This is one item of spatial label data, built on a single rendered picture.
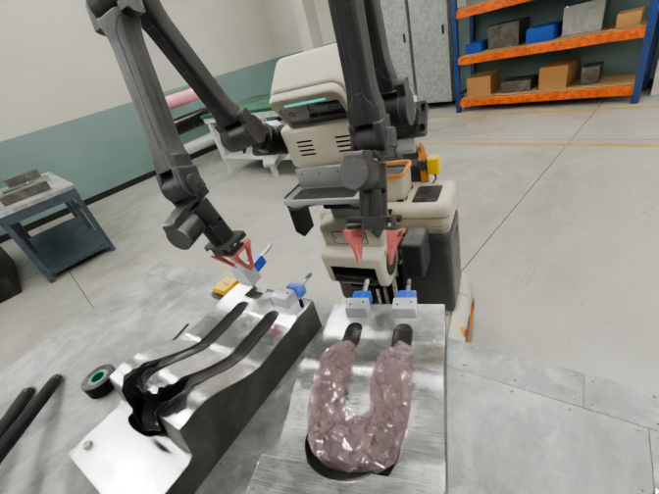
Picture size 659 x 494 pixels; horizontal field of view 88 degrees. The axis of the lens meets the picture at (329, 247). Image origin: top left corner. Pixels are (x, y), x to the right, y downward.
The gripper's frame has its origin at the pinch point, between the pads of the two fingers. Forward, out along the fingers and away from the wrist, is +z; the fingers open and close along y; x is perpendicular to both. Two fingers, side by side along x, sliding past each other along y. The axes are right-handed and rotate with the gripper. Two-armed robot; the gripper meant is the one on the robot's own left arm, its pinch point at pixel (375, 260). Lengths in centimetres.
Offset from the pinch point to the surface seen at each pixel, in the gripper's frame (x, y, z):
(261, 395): -14.8, -20.3, 27.0
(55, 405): -28, -76, 36
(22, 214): 87, -382, -13
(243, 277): -2.1, -34.1, 5.6
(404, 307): 3.8, 5.1, 10.9
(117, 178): 314, -601, -69
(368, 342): -3.1, -0.8, 17.0
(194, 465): -30.3, -22.9, 31.8
